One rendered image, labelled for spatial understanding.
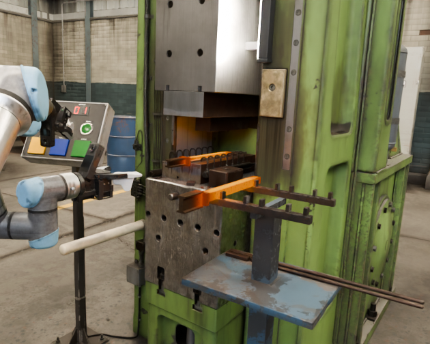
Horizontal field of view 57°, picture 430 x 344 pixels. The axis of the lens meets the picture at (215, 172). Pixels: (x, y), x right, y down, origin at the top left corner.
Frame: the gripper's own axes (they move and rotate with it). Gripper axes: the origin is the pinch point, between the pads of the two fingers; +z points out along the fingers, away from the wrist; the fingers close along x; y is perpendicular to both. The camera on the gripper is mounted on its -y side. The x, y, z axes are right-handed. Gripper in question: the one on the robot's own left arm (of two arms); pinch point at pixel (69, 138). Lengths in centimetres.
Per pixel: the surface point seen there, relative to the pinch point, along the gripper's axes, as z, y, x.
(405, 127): 429, 233, -259
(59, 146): 9.7, 0.3, 9.6
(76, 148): 9.7, -0.1, 1.7
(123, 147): 395, 156, 156
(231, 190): -24, -23, -70
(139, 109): 23.9, 27.2, -16.0
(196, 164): 5, -5, -51
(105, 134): 14.5, 9.1, -7.0
